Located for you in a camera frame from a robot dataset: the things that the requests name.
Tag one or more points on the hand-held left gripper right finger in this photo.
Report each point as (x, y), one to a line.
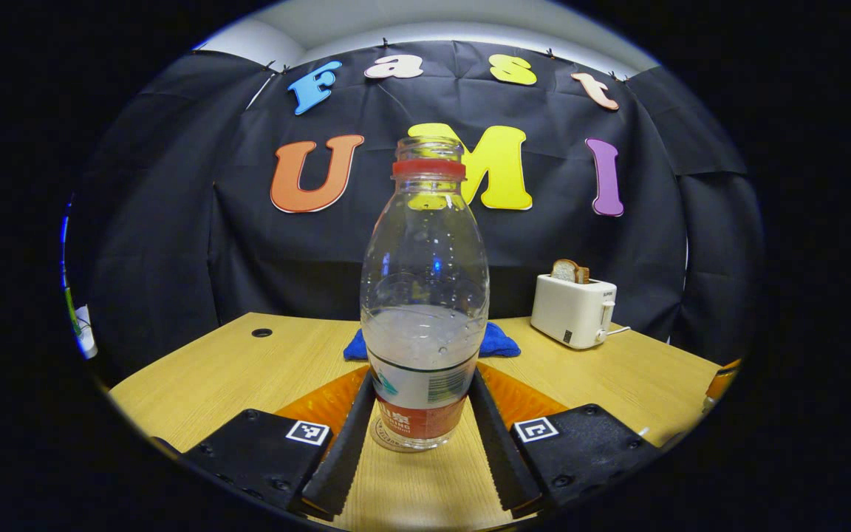
(499, 458)

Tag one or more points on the bread slice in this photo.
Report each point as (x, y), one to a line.
(566, 271)

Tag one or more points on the clear plastic water bottle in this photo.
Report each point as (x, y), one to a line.
(424, 295)

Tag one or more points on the black backdrop cloth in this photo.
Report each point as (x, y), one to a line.
(248, 258)

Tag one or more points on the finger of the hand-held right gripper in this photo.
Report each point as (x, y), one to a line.
(721, 384)

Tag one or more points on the blue towel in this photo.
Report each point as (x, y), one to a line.
(499, 343)

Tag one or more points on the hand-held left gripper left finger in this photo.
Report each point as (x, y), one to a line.
(344, 458)

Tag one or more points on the white toaster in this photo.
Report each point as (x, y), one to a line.
(569, 310)

